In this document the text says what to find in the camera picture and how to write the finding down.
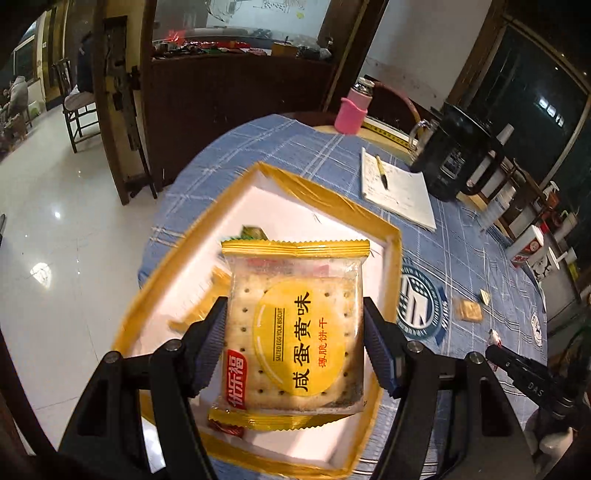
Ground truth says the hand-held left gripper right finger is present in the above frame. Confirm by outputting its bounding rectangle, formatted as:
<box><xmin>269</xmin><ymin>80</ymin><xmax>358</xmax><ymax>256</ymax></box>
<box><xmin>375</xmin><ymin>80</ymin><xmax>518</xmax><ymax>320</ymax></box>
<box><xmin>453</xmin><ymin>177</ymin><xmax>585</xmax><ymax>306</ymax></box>
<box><xmin>363</xmin><ymin>298</ymin><xmax>536</xmax><ymax>480</ymax></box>

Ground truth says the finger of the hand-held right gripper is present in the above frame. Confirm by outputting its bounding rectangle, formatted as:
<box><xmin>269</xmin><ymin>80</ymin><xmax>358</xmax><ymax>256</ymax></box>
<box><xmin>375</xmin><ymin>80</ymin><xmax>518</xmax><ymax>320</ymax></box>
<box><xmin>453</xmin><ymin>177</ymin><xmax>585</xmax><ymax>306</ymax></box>
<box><xmin>485</xmin><ymin>344</ymin><xmax>533</xmax><ymax>385</ymax></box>

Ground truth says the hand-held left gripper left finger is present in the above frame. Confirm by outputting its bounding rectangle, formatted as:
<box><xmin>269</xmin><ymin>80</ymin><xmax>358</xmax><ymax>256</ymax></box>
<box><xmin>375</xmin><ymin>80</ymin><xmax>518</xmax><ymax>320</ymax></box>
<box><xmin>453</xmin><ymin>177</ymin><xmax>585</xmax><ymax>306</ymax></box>
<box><xmin>58</xmin><ymin>298</ymin><xmax>228</xmax><ymax>480</ymax></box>

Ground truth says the dark red snack packet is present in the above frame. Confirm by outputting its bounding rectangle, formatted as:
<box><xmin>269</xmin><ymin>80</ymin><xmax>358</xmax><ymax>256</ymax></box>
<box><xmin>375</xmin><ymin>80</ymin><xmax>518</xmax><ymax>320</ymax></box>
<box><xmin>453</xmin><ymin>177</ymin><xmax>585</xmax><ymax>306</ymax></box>
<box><xmin>208</xmin><ymin>418</ymin><xmax>245</xmax><ymax>437</ymax></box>

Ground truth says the yellow cracker packet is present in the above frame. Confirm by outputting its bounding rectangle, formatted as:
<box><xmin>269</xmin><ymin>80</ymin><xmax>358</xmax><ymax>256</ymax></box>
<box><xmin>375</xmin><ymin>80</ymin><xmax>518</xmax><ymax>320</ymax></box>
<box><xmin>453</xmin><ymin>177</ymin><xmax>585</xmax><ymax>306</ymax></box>
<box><xmin>208</xmin><ymin>237</ymin><xmax>371</xmax><ymax>431</ymax></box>

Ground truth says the yellow-rimmed white box tray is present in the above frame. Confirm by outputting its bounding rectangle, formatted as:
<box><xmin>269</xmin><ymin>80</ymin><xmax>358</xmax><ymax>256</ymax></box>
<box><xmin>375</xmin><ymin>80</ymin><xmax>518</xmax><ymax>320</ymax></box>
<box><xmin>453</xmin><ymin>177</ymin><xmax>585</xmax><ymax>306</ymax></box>
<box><xmin>111</xmin><ymin>161</ymin><xmax>403</xmax><ymax>478</ymax></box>

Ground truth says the small cracker on table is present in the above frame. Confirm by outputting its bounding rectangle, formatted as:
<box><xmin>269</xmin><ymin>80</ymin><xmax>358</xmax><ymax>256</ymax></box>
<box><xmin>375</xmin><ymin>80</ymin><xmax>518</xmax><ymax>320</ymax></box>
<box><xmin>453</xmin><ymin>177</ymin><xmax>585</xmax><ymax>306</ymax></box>
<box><xmin>452</xmin><ymin>296</ymin><xmax>484</xmax><ymax>322</ymax></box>

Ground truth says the white floral paper cup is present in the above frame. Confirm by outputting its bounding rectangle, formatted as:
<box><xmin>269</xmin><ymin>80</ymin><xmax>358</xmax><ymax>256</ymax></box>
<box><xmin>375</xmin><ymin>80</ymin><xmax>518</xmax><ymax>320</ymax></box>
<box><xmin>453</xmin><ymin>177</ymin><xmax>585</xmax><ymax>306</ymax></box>
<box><xmin>531</xmin><ymin>249</ymin><xmax>575</xmax><ymax>283</ymax></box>

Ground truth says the blue plaid tablecloth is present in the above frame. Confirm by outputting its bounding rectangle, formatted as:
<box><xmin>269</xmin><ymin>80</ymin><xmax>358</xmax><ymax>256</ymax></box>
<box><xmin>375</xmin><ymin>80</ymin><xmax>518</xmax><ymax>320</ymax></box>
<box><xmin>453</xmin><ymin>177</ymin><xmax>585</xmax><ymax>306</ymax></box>
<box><xmin>136</xmin><ymin>113</ymin><xmax>550</xmax><ymax>480</ymax></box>

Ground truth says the white notebook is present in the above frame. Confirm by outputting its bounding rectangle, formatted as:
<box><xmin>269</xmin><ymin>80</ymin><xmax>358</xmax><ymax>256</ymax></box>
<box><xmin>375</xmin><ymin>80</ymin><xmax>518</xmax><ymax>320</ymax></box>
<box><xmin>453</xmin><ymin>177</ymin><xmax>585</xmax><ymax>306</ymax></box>
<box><xmin>360</xmin><ymin>147</ymin><xmax>437</xmax><ymax>232</ymax></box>

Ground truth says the black electric kettle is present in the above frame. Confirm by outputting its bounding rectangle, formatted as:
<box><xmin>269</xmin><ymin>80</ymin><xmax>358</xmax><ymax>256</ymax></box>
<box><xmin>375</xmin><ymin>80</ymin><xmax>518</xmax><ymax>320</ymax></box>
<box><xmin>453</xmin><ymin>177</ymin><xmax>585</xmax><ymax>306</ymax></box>
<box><xmin>410</xmin><ymin>102</ymin><xmax>506</xmax><ymax>202</ymax></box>

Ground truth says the dark chair with red rim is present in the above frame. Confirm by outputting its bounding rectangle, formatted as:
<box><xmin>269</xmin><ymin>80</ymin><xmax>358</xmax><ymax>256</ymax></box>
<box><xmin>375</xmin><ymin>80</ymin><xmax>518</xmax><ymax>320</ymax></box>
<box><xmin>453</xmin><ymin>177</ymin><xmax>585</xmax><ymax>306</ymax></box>
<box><xmin>365</xmin><ymin>76</ymin><xmax>444</xmax><ymax>134</ymax></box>

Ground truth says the pink sleeved bottle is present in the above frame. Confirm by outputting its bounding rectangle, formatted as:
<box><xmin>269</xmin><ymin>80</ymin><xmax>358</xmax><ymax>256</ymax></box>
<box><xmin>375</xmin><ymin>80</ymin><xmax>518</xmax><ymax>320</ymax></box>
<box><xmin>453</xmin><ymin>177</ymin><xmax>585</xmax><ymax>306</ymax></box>
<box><xmin>334</xmin><ymin>76</ymin><xmax>376</xmax><ymax>136</ymax></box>

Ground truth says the wooden cabinet with glass panel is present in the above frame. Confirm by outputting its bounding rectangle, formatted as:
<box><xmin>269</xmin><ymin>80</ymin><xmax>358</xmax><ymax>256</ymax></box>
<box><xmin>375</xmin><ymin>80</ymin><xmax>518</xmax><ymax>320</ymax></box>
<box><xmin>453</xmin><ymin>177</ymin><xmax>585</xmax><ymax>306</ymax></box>
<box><xmin>92</xmin><ymin>0</ymin><xmax>389</xmax><ymax>204</ymax></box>

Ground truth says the wooden chair with cushion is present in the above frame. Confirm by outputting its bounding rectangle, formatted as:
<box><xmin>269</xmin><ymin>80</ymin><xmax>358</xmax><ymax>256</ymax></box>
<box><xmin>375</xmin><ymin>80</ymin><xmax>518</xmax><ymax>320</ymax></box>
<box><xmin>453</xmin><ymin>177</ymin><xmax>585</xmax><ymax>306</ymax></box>
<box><xmin>51</xmin><ymin>58</ymin><xmax>100</xmax><ymax>154</ymax></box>

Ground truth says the dark window with wooden frame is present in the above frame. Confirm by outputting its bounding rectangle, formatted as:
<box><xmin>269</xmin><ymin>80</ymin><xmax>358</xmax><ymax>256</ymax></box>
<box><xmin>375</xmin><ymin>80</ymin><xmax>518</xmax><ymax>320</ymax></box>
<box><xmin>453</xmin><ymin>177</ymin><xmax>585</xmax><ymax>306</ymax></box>
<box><xmin>455</xmin><ymin>14</ymin><xmax>591</xmax><ymax>185</ymax></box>

